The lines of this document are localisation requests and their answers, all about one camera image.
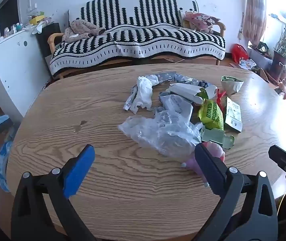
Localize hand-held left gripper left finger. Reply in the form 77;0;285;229
11;144;97;241

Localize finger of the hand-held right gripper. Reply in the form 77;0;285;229
268;144;286;202

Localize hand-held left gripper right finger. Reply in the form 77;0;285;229
194;143;279;241

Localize green cardboard piece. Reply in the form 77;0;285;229
200;127;235;150

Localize green snack packet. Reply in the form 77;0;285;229
198;98;225;131

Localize small white green box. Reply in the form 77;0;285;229
223;97;243;134

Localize clear plastic bag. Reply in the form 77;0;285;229
118;107;204;157

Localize grey plastic package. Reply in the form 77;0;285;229
159;94;193;124

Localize red wrapper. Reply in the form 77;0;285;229
216;89;227;112

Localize white torn cardboard box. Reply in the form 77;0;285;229
167;83;218;105

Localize white barcode label strip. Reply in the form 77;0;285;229
123;85;138;111

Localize green white packet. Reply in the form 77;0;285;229
220;76;244;96

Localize white paper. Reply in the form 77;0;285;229
129;76;160;114

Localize silver foil wrapper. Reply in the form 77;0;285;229
138;71;208;88

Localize blue white plastic pack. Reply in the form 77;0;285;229
0;141;13;193

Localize scattered paper scraps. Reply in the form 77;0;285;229
238;58;258;70

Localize low grey cabinet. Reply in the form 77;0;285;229
248;46;274;69

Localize red plastic bag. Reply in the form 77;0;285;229
231;43;250;64

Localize white cabinet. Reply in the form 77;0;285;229
0;29;52;118

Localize brown checked curtain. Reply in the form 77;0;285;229
243;0;271;47

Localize wooden sofa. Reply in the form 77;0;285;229
48;0;227;79

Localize beige patterned clothing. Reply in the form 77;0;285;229
62;19;106;44

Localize black speaker box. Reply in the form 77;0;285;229
36;22;61;59

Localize black white striped blanket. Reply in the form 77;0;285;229
49;0;226;77

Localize pink plush cushion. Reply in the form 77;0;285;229
183;10;221;34

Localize row of small bottles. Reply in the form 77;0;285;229
4;22;23;35

